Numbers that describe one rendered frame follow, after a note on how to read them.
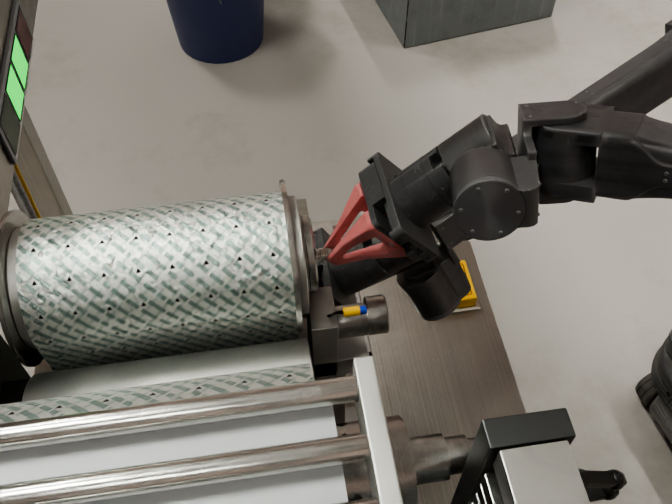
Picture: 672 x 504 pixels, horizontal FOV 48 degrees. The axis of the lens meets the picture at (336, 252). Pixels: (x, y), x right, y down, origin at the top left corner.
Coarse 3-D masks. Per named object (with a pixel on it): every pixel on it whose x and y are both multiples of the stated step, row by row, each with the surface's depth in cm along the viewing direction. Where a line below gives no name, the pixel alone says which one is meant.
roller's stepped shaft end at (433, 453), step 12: (420, 444) 51; (432, 444) 51; (444, 444) 51; (456, 444) 51; (468, 444) 51; (420, 456) 50; (432, 456) 50; (444, 456) 50; (456, 456) 51; (420, 468) 50; (432, 468) 50; (444, 468) 50; (456, 468) 51; (420, 480) 50; (432, 480) 51; (444, 480) 51
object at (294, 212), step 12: (300, 228) 67; (12, 240) 67; (300, 240) 67; (12, 252) 66; (300, 252) 67; (12, 264) 65; (300, 264) 67; (12, 276) 65; (300, 276) 67; (12, 288) 65; (300, 288) 68; (12, 300) 65; (12, 312) 65; (24, 324) 66; (24, 336) 67
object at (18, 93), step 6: (12, 72) 96; (12, 78) 96; (12, 84) 95; (18, 84) 98; (12, 90) 95; (18, 90) 97; (12, 96) 95; (18, 96) 97; (12, 102) 94; (18, 102) 97; (18, 108) 97; (18, 114) 96
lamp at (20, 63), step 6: (18, 42) 100; (18, 48) 100; (12, 54) 97; (18, 54) 99; (12, 60) 96; (18, 60) 99; (24, 60) 102; (18, 66) 99; (24, 66) 101; (18, 72) 98; (24, 72) 101; (24, 78) 101; (24, 84) 100
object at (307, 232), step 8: (304, 216) 71; (304, 224) 70; (304, 232) 70; (312, 232) 70; (304, 240) 69; (312, 240) 69; (304, 248) 69; (312, 248) 69; (312, 256) 69; (312, 264) 69; (312, 272) 69; (312, 280) 70; (312, 288) 71
